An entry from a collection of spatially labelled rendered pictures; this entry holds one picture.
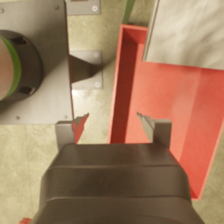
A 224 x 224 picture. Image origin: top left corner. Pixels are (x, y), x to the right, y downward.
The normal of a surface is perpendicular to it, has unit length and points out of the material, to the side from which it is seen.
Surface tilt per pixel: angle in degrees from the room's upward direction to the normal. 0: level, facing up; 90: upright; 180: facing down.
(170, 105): 0
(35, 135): 0
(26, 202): 0
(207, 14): 30
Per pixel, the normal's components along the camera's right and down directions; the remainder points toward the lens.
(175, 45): -0.04, 0.69
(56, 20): 0.00, 0.25
